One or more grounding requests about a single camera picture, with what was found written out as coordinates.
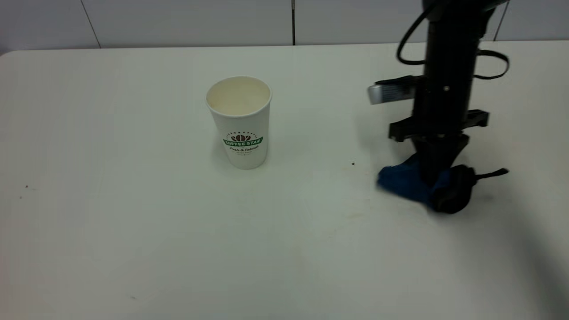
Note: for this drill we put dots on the white paper coffee cup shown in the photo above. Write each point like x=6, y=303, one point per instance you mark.
x=244, y=129

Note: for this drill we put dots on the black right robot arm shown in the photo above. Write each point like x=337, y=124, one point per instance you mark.
x=449, y=35

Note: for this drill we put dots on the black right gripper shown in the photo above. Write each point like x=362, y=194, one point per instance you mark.
x=440, y=115

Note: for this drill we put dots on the blue cloth with black trim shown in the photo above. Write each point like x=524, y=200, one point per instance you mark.
x=404, y=182

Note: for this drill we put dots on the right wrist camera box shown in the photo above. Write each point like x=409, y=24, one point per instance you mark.
x=391, y=92

